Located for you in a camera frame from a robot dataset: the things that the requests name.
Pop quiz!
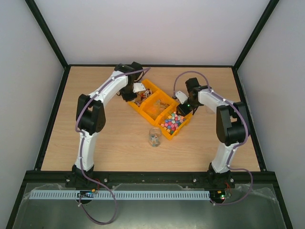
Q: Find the black mounting rail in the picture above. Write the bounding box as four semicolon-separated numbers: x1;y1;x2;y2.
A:
23;170;277;189

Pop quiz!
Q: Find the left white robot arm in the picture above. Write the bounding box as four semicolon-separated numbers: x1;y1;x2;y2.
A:
72;62;149;187

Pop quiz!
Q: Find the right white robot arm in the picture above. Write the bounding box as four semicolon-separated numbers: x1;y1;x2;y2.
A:
173;78;249;187

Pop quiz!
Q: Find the grey slotted cable duct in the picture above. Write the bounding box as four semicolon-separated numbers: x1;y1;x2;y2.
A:
29;190;210;200

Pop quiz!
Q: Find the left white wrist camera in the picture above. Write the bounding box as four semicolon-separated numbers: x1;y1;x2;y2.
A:
133;83;146;93

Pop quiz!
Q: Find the clear glass jar lid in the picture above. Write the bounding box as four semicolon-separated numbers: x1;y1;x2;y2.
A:
205;106;214;115

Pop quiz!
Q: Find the yellow bin with lollipops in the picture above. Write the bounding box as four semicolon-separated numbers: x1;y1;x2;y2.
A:
128;79;160;119

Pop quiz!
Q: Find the yellow bin with star candies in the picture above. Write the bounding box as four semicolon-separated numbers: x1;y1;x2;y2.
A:
155;106;193;140

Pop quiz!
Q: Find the clear glass jar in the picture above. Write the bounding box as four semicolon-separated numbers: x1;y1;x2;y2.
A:
148;127;162;147

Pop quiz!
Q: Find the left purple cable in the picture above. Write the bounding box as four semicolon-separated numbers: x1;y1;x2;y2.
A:
75;67;152;225

